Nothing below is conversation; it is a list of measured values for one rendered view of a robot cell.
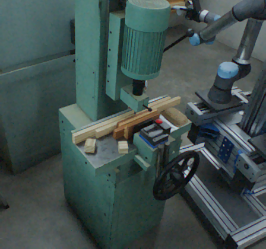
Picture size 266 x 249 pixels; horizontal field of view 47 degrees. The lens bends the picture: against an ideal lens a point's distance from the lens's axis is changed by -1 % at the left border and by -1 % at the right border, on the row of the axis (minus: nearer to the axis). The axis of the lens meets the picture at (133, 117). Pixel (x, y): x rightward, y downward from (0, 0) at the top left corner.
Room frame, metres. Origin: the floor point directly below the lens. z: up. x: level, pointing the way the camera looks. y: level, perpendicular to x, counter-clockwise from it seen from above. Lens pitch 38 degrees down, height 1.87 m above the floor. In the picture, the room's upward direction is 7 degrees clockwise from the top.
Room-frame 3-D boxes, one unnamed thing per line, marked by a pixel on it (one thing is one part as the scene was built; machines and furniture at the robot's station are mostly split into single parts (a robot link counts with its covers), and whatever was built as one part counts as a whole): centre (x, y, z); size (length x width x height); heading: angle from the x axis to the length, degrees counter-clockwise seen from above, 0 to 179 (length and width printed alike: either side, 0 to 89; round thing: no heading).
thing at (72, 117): (1.30, 0.08, 0.76); 0.57 x 0.45 x 0.09; 42
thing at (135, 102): (1.23, 0.01, 1.03); 0.14 x 0.07 x 0.09; 42
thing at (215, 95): (1.67, -0.54, 0.87); 0.15 x 0.15 x 0.10
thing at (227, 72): (1.68, -0.54, 0.98); 0.13 x 0.12 x 0.14; 136
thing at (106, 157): (1.11, -0.05, 0.87); 0.61 x 0.30 x 0.06; 132
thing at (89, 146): (0.98, 0.17, 0.92); 0.05 x 0.04 x 0.04; 0
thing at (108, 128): (1.25, -0.04, 0.92); 0.55 x 0.02 x 0.04; 132
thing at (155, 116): (1.14, -0.05, 0.94); 0.20 x 0.01 x 0.08; 132
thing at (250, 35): (1.77, -0.63, 1.19); 0.15 x 0.12 x 0.55; 136
